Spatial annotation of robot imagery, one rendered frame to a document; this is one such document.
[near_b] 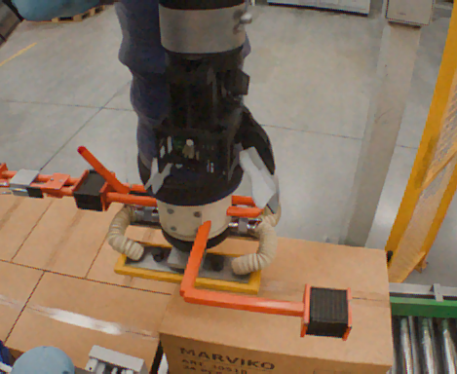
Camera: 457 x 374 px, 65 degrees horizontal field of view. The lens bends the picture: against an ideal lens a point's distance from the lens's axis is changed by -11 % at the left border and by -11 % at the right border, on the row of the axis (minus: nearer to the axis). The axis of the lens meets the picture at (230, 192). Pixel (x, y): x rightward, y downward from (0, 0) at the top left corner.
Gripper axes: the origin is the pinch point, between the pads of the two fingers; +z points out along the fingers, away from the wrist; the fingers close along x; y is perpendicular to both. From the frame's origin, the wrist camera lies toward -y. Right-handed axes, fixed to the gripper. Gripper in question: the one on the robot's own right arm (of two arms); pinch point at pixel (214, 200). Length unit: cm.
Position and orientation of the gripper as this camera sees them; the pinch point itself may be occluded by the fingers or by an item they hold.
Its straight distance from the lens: 49.2
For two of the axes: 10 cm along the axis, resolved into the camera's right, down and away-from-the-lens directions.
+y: -2.4, 6.2, -7.5
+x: 9.7, 1.5, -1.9
